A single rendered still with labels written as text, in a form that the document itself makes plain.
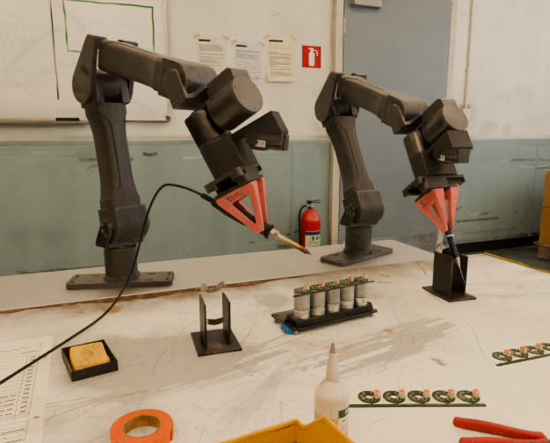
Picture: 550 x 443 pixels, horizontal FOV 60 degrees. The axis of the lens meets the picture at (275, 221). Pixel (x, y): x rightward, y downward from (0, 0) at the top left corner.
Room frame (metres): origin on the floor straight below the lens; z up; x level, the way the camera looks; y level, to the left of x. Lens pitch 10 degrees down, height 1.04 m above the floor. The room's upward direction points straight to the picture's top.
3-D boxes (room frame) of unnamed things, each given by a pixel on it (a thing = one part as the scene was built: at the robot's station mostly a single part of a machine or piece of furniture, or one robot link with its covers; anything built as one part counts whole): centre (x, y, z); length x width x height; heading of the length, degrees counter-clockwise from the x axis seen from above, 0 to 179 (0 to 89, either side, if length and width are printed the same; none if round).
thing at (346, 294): (0.73, -0.11, 0.79); 0.02 x 0.02 x 0.05
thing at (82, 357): (0.58, 0.24, 0.76); 0.07 x 0.05 x 0.02; 32
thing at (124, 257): (0.92, 0.30, 0.79); 0.20 x 0.07 x 0.08; 97
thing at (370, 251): (1.12, -0.20, 0.79); 0.20 x 0.07 x 0.08; 132
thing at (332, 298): (0.71, -0.09, 0.79); 0.02 x 0.02 x 0.05
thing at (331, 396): (0.42, -0.05, 0.80); 0.03 x 0.03 x 0.10
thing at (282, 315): (0.73, -0.08, 0.76); 0.16 x 0.07 x 0.01; 120
